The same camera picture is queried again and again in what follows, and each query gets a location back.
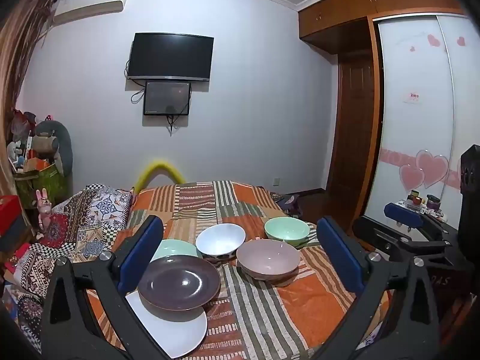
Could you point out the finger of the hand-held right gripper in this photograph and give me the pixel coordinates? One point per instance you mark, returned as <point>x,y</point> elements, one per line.
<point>378,232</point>
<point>403,213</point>

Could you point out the pink bowl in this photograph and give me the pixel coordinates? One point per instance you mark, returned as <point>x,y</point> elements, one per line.
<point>268,258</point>

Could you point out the mint green round plate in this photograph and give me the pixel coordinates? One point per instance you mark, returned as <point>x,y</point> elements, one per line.
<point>172,249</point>

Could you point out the green cardboard box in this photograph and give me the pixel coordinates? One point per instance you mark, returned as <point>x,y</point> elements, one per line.
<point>45,185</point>

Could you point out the red box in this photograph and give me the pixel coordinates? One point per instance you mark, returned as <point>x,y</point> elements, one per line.
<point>9,210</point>

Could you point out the grey plush cushion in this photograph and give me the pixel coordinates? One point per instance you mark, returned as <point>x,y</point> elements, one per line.
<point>65,146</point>

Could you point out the purple floor bundle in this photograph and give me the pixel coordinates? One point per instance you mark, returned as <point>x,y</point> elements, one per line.
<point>290,200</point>

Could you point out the black wall television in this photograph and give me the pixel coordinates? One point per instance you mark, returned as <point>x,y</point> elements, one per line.
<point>170,56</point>

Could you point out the brown curtain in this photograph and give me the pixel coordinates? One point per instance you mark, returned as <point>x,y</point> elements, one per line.
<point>18,63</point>

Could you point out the white bowl with dark spots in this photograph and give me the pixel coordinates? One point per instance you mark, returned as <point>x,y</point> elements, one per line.
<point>219,240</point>

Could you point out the brown wooden door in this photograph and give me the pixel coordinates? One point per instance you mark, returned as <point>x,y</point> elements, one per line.
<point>352,127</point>

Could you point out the white air conditioner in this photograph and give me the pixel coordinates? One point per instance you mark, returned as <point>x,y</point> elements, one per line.
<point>90,3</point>

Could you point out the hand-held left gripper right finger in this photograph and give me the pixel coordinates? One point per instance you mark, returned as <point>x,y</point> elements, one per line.
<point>339,255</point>

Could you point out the pile of stuffed toys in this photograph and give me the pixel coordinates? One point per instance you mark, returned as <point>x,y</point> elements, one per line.
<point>26,138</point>

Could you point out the yellow foam arch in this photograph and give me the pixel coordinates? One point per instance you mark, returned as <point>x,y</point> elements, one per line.
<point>157,165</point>

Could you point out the multicoloured patterned quilt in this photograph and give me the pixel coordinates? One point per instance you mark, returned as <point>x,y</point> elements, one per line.
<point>86,225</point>

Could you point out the wooden overhead cabinet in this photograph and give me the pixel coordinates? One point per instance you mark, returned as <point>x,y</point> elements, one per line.
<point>337,18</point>

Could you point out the orange striped patchwork bedsheet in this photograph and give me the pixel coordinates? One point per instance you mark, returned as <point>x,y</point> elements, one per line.
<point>262,307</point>

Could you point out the pink rabbit toy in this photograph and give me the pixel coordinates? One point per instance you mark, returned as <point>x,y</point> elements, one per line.
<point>44,208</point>

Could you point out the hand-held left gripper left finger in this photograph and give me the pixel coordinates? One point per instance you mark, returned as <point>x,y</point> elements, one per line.
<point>140,255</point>

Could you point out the white sliding wardrobe door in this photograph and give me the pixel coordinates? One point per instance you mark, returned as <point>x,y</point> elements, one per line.
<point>463,93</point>
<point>412,82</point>

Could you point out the dark brown round plate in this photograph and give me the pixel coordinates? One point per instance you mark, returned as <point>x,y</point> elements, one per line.
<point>176,281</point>

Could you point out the small black wall monitor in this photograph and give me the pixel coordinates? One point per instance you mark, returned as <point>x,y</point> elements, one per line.
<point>167,97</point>

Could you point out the mint green bowl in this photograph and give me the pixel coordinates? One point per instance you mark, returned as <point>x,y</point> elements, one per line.
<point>287,228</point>

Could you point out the white square plate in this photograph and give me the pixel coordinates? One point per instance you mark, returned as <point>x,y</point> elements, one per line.
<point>168,330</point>

